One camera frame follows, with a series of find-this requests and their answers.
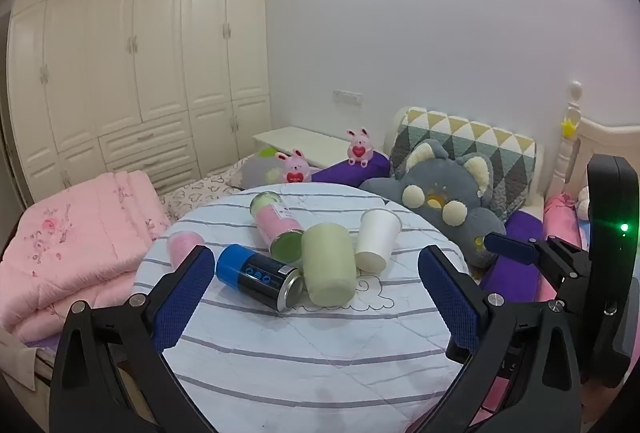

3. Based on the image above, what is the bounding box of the heart print bedsheet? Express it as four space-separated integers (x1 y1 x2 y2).
157 162 252 222

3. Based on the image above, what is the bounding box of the grey round pillow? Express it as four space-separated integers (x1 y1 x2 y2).
238 148 292 190

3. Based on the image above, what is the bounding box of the white plush toy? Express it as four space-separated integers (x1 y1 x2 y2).
574 186 594 220

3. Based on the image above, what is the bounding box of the pink floral quilt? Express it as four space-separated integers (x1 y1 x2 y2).
0 170 174 345

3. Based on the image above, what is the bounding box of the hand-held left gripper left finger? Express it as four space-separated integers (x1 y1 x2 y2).
48 244 216 433

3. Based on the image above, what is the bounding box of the beige cloth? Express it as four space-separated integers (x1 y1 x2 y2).
0 327 40 391

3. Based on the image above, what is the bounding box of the blue and black can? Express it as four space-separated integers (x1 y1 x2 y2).
215 243 305 314

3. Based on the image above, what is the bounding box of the pink bunny plush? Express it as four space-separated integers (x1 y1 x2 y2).
274 148 312 184
346 128 374 167

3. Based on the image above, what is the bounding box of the purple pillow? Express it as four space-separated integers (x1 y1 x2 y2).
479 207 557 305
312 150 391 187

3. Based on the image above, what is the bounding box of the pink blanket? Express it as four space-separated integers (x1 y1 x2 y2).
542 194 592 255

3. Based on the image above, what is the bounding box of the white wall socket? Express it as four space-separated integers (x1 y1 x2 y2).
332 88 364 107

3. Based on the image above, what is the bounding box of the round striped table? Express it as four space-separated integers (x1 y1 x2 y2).
134 183 482 433

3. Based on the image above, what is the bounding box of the light green cup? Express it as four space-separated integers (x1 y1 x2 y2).
301 222 357 307

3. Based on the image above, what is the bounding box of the cream wardrobe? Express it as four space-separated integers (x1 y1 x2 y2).
5 0 274 210

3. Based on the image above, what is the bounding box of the pink cup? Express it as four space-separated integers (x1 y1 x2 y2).
167 230 206 270

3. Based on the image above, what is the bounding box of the white cup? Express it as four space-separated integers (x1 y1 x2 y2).
354 208 403 272

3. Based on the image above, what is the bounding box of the pink and green bottle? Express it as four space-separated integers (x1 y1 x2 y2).
249 191 305 263

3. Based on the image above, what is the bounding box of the white nightstand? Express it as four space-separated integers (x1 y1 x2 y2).
251 126 352 167

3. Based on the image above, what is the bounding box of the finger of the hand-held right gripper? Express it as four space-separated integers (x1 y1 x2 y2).
483 232 593 310

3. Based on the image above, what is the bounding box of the triangle pattern cushion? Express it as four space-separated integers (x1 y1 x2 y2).
384 107 546 216

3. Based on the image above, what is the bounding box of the grey cat plush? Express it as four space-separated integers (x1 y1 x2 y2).
359 138 509 270

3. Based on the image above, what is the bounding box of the cream bed headboard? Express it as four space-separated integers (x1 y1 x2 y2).
544 80 640 216

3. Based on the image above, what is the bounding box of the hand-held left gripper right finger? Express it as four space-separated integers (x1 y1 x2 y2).
415 244 584 433

